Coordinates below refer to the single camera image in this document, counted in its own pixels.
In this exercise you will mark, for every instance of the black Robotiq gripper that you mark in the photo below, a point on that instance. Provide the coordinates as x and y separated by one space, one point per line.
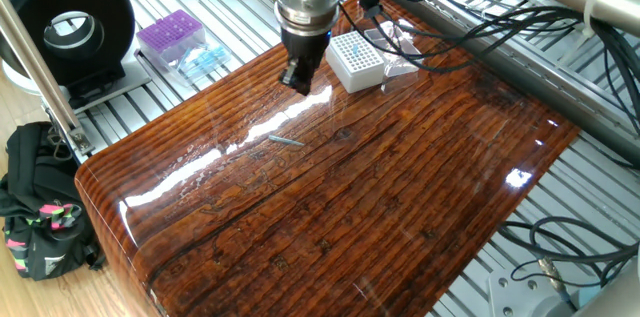
305 47

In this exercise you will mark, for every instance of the grey blue medium pipette tip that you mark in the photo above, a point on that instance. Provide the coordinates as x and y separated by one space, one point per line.
285 140

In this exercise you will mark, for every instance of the white pipette tip holder box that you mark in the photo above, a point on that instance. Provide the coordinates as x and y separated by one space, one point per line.
357 74

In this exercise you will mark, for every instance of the blue pipette tip in holder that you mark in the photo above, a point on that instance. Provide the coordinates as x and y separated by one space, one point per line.
355 49

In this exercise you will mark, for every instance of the large blue pipette tip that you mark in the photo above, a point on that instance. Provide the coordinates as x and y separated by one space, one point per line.
207 54
200 66

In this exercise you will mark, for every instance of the clear plastic holder lid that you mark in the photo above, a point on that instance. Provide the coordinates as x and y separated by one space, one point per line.
405 64

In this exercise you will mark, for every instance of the purple pipette tip box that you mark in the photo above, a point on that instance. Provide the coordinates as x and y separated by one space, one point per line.
170 32

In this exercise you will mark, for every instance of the glossy brown wooden board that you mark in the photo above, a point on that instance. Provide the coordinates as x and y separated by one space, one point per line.
350 207

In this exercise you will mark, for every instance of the grey metal fan plate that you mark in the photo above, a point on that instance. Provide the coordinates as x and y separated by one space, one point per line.
127 82

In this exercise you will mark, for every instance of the slanted aluminium profile bar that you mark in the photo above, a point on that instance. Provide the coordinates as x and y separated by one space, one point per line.
35 54

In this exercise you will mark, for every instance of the black backpack with pink marks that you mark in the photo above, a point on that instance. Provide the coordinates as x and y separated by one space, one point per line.
45 237

